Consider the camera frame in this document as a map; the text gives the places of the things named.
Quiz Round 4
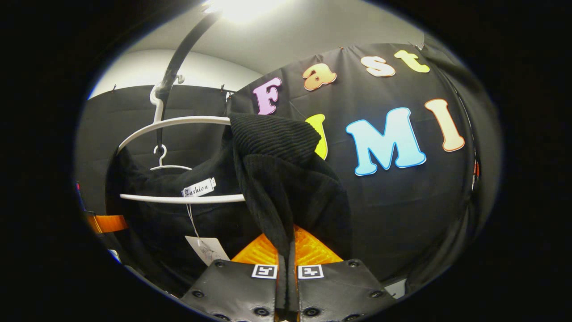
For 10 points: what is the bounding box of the black backdrop cloth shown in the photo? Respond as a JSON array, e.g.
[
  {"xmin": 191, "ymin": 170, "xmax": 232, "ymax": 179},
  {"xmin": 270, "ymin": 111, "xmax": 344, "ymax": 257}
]
[{"xmin": 74, "ymin": 34, "xmax": 503, "ymax": 296}]

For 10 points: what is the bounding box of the black knit sweater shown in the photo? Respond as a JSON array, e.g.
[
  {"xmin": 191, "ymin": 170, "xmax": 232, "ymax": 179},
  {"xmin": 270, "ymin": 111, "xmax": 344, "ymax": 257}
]
[{"xmin": 105, "ymin": 113, "xmax": 353, "ymax": 298}]

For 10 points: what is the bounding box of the white plastic hanger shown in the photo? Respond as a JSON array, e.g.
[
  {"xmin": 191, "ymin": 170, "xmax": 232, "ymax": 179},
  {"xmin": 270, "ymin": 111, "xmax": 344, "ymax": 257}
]
[
  {"xmin": 150, "ymin": 144, "xmax": 193, "ymax": 172},
  {"xmin": 117, "ymin": 76, "xmax": 246, "ymax": 204}
]

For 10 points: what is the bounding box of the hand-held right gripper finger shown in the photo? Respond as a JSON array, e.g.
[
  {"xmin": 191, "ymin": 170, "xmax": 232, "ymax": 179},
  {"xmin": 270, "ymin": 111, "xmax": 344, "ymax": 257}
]
[
  {"xmin": 288, "ymin": 225, "xmax": 397, "ymax": 322},
  {"xmin": 180, "ymin": 232, "xmax": 289, "ymax": 322}
]

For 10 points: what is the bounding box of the black metal clothes rack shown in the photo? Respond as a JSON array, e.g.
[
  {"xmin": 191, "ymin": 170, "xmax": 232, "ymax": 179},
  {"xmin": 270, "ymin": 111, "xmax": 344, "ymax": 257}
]
[{"xmin": 154, "ymin": 11, "xmax": 223, "ymax": 155}]

